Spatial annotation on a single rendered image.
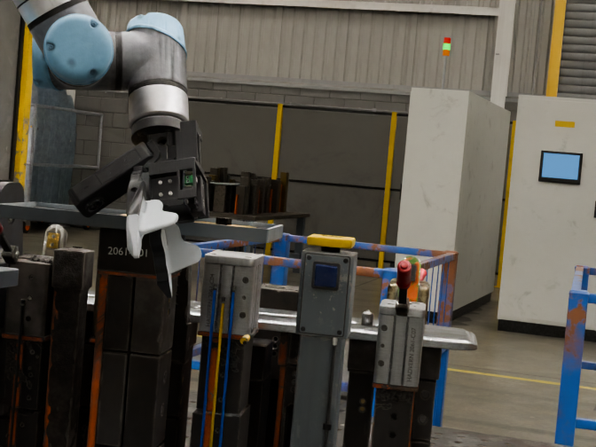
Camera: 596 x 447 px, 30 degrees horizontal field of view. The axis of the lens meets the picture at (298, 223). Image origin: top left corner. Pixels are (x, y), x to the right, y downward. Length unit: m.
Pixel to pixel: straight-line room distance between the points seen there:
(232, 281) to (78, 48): 0.52
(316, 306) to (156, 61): 0.38
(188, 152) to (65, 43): 0.21
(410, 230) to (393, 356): 8.01
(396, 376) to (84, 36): 0.69
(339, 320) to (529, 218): 8.09
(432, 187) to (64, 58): 8.41
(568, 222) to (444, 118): 1.36
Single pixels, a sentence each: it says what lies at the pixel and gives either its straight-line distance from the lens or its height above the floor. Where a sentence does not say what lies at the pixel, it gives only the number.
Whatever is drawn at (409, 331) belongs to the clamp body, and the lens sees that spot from 1.63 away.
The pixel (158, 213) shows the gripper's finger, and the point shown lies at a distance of 1.31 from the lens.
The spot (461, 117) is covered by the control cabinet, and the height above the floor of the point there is 1.77.
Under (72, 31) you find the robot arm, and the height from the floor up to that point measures 1.38.
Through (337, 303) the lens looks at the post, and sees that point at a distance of 1.47.
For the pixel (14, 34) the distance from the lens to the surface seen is 5.44.
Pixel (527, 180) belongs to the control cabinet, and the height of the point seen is 1.29.
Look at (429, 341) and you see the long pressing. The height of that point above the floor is 1.00.
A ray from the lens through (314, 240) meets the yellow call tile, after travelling 1.47.
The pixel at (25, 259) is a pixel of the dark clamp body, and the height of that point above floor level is 1.07.
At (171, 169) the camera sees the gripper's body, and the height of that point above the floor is 1.23.
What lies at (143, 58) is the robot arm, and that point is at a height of 1.37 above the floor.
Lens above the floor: 1.25
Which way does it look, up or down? 3 degrees down
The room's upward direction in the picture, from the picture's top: 5 degrees clockwise
